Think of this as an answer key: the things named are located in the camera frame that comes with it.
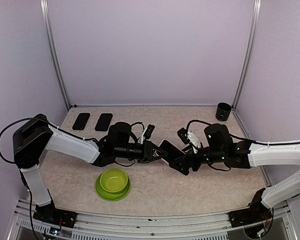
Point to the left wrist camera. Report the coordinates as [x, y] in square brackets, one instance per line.
[147, 133]

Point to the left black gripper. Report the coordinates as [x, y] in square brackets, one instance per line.
[148, 152]

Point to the green bowl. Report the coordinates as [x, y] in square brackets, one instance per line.
[114, 180]

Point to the left aluminium frame post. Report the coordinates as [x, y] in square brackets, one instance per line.
[53, 52]

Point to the black cylinder cup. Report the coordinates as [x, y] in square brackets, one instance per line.
[223, 111]

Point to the pink phone case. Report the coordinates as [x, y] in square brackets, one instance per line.
[173, 152]

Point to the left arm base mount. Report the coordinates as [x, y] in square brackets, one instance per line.
[56, 216]

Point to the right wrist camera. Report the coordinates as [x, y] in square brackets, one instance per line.
[189, 138]

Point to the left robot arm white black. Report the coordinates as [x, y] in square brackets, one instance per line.
[38, 135]

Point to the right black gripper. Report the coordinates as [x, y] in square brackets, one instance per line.
[183, 160]

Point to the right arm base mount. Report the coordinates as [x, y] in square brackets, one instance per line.
[254, 213]

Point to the aluminium frame post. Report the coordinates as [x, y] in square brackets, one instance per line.
[53, 52]
[248, 53]

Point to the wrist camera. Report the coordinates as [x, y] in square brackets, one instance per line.
[147, 133]
[189, 138]

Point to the black phone case horizontal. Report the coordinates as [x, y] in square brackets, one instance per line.
[81, 121]

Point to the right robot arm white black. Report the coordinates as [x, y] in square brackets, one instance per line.
[244, 154]

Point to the front aluminium rail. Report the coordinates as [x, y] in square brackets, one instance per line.
[99, 226]

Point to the right aluminium frame post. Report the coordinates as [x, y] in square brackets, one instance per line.
[248, 53]

